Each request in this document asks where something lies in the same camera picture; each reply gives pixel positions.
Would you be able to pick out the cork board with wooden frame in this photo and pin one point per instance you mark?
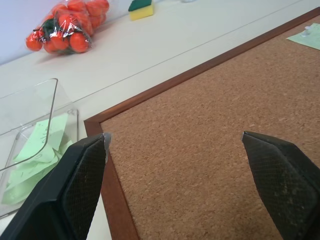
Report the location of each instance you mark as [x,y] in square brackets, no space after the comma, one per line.
[200,140]

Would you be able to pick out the green paper note in tray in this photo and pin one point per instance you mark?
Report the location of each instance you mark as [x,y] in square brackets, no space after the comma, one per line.
[37,155]

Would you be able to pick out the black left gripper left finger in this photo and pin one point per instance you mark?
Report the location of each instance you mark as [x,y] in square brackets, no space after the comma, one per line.
[77,185]

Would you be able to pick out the bag of orange tomatoes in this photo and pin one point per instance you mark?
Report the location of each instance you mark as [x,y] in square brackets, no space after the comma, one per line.
[67,27]

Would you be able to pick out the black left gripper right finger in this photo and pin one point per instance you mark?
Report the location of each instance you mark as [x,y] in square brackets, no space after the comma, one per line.
[282,185]

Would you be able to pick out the clear plastic tray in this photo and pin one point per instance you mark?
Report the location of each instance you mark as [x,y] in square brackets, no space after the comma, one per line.
[30,130]

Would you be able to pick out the yellow green sponge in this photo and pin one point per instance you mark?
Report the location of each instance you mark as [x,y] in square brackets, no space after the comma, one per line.
[141,10]

